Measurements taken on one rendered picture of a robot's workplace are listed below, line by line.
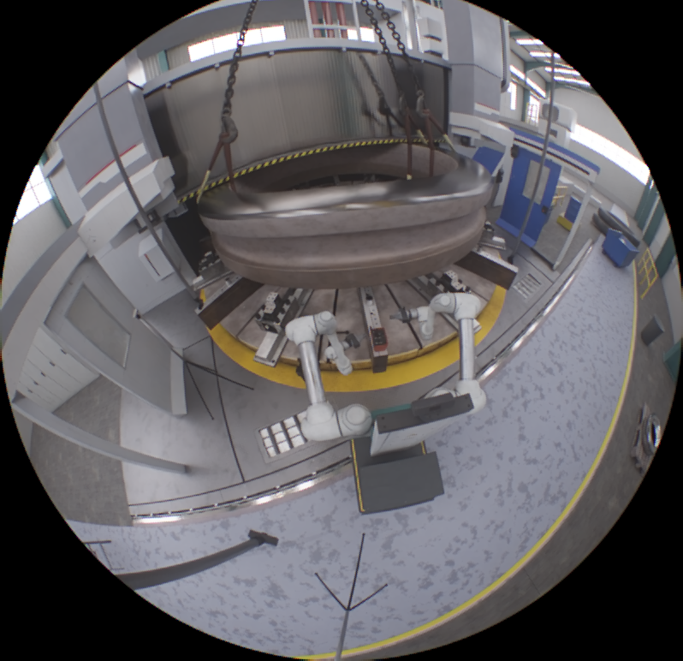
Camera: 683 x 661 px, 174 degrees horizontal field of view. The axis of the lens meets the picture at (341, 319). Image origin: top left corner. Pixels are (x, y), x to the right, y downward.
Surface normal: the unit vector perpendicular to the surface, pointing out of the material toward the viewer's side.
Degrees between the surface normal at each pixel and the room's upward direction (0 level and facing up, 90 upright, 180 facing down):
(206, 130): 90
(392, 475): 0
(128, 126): 90
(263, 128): 90
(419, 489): 0
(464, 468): 0
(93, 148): 90
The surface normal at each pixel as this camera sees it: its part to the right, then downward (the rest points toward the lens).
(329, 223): -0.04, 0.79
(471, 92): -0.89, 0.41
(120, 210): 0.45, 0.67
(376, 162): -0.41, 0.74
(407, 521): -0.11, -0.62
